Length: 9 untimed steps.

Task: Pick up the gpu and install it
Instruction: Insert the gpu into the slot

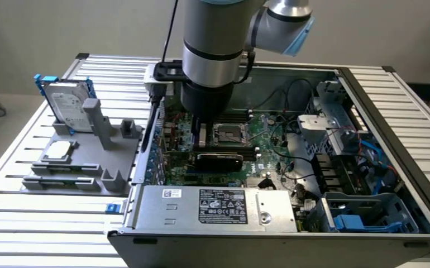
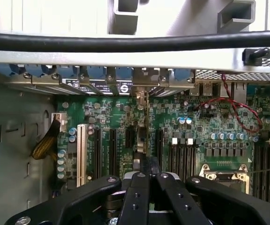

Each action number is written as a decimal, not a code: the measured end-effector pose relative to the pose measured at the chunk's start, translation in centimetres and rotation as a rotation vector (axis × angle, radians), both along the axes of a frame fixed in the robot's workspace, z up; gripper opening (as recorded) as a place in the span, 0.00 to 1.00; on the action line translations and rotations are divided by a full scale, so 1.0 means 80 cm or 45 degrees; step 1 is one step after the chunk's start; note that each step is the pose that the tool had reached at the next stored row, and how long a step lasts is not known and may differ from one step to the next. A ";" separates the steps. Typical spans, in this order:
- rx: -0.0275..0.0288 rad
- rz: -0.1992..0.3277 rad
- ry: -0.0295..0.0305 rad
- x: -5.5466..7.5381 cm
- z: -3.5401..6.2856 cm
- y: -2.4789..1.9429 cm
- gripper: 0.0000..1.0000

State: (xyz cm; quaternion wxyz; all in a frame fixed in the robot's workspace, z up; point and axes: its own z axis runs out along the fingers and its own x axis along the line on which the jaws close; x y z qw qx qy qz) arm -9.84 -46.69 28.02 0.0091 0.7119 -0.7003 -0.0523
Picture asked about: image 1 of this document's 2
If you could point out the grey parts rack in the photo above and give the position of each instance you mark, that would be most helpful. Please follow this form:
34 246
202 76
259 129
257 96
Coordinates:
84 156

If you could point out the green RAM stick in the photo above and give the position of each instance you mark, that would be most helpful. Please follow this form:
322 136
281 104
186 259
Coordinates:
66 167

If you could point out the silver chipset heatsink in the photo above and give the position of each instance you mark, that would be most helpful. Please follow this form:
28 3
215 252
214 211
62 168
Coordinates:
257 182

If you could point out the black RAM slots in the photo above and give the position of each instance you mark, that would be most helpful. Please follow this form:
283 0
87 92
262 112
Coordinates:
242 114

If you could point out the silver power supply unit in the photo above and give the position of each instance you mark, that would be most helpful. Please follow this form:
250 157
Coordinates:
214 208

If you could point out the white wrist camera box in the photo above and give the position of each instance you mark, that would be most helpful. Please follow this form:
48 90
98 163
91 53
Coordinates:
160 75

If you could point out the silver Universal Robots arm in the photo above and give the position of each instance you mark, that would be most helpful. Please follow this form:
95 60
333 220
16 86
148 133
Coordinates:
214 33

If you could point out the grey and blue disk bay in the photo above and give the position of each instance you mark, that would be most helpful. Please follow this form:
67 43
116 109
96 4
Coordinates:
363 215

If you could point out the black graphics card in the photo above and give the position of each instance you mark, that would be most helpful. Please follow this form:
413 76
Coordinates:
220 163

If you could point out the CPU socket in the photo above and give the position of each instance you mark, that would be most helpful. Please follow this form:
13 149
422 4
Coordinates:
232 134

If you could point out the metal disk bay cage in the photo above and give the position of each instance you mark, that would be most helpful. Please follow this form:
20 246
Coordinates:
330 123

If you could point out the black open PC case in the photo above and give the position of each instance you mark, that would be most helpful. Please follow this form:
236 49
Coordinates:
274 245

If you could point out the blue case latch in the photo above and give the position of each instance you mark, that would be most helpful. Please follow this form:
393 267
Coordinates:
111 208

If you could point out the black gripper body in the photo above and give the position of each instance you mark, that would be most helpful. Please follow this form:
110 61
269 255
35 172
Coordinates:
207 100

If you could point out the hard disk with blue bracket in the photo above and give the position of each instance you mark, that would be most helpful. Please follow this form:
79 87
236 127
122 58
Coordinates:
67 106

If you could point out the green motherboard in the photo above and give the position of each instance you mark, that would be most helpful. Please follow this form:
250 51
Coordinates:
270 156

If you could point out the silver CPU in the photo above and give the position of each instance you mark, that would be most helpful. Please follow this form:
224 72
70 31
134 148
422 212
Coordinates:
62 150

